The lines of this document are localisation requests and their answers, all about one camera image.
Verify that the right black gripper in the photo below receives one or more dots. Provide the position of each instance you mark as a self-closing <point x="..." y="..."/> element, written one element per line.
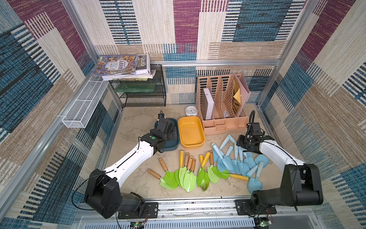
<point x="246" y="142"/>

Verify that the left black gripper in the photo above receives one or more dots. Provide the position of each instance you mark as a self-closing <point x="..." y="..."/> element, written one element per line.
<point x="171" y="136"/>

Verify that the green shovel yellow handle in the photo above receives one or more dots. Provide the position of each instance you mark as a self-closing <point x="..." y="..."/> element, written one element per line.
<point x="202" y="177"/>
<point x="182" y="154"/>
<point x="225" y="175"/>

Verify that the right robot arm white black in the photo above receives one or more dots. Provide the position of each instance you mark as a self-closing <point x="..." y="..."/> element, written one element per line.
<point x="300" y="184"/>

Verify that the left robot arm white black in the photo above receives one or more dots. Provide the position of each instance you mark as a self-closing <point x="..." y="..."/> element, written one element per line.
<point x="103" y="193"/>

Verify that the dark teal storage tray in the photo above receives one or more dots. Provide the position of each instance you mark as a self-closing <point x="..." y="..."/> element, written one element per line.
<point x="165" y="145"/>

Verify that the yellow storage tray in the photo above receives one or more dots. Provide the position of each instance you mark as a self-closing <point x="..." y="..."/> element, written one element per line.
<point x="191" y="132"/>

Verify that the white box in organizer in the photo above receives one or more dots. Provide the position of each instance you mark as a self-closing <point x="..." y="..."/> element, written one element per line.
<point x="207" y="104"/>

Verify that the white alarm clock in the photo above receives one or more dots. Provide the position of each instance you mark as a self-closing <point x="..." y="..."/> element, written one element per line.
<point x="191" y="111"/>

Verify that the pink desk file organizer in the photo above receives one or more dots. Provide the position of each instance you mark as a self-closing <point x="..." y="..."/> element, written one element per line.
<point x="224" y="120"/>

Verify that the pink folder with yellow paper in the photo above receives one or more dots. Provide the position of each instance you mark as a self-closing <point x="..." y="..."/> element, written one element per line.
<point x="241" y="93"/>

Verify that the green tray on shelf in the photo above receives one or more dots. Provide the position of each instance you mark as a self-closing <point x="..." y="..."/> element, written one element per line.
<point x="135" y="88"/>

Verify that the stack of white books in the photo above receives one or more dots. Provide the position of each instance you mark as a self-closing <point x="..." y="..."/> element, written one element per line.
<point x="144" y="71"/>

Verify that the colorful picture book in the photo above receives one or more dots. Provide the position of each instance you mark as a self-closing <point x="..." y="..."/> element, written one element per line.
<point x="116" y="65"/>

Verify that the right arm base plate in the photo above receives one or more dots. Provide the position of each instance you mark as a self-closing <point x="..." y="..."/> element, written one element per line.
<point x="244" y="207"/>

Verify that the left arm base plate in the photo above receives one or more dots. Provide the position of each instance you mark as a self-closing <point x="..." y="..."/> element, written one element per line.
<point x="146" y="210"/>

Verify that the white wire mesh basket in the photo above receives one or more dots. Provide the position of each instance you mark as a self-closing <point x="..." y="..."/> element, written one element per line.
<point x="82" y="109"/>

